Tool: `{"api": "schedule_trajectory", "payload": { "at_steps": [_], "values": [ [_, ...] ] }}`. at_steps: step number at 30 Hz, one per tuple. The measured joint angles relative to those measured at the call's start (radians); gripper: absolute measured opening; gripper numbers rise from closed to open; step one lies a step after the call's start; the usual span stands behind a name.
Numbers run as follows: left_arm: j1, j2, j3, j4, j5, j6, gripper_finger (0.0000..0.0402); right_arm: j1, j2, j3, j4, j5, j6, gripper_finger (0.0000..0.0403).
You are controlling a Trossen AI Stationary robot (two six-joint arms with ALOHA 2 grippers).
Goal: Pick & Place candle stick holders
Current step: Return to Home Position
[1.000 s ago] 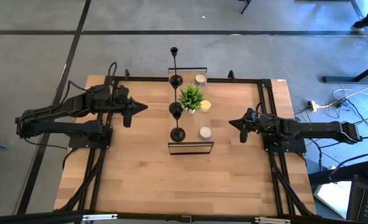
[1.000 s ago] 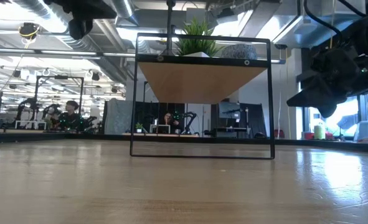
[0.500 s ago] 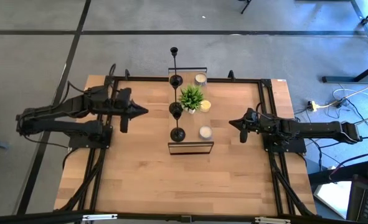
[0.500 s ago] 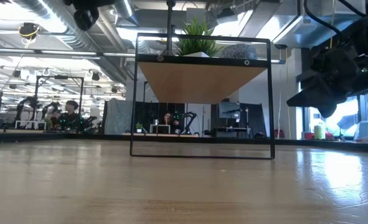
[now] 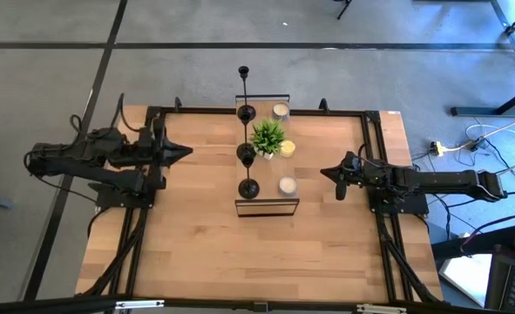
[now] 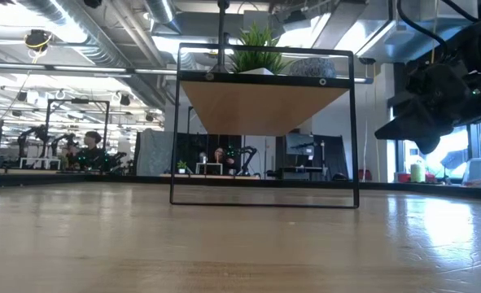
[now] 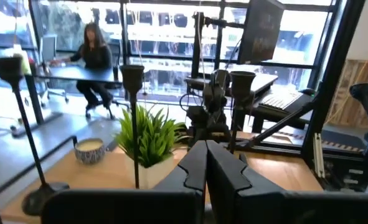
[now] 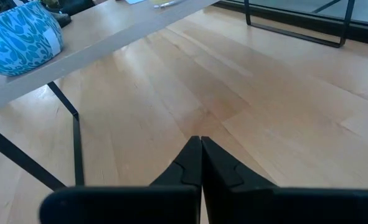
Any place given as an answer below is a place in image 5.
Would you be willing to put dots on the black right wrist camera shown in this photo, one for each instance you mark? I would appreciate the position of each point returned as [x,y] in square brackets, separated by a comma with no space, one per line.
[340,191]

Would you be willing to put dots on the green artificial plant white pot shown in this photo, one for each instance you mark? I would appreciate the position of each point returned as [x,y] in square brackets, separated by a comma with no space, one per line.
[268,137]

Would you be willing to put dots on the yellow power plug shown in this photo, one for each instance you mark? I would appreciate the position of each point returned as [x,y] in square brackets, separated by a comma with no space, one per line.
[436,148]

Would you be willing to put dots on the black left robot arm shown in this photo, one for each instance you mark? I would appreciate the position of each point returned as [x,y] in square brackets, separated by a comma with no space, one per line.
[87,168]

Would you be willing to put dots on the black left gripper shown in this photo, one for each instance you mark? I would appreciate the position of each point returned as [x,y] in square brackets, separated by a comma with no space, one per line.
[154,152]

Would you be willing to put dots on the black metal candlestick holder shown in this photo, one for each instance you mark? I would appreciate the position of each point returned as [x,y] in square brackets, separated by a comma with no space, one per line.
[248,189]
[243,70]
[246,152]

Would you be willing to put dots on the white board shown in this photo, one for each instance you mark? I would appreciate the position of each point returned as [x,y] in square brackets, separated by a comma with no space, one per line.
[466,275]

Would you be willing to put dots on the black rig crossbar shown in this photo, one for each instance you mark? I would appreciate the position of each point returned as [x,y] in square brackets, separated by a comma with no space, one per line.
[43,305]

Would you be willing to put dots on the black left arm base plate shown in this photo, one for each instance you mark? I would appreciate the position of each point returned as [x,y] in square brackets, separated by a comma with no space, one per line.
[109,200]

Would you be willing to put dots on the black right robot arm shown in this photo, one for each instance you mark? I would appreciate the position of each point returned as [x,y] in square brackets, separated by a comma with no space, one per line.
[444,181]

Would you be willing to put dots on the black desk leg frame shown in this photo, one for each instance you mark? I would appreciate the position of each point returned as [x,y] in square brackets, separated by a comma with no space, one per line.
[512,29]

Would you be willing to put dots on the silver metal bracket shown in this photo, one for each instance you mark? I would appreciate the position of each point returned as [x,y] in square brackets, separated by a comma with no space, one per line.
[381,309]
[139,304]

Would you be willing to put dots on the black desk foot bar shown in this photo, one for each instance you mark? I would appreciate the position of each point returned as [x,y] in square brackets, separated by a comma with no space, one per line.
[470,111]

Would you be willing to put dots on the black power adapter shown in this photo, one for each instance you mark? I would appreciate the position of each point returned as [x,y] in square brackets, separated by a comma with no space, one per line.
[477,144]

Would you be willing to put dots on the black chair leg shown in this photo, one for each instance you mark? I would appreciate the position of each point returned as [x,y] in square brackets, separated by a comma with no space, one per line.
[344,8]

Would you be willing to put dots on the wooden shelf black metal frame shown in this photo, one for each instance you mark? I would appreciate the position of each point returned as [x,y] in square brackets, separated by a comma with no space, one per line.
[268,170]

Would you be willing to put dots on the black aluminium table frame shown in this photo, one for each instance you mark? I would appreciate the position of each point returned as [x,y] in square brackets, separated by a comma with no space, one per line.
[327,113]

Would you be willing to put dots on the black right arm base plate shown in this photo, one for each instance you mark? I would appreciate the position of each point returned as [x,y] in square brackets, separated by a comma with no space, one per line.
[416,207]

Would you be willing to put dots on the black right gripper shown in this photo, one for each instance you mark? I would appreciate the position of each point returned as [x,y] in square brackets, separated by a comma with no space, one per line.
[366,174]

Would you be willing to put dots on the yellow pillar candle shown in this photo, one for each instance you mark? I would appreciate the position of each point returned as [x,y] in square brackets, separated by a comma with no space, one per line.
[287,148]

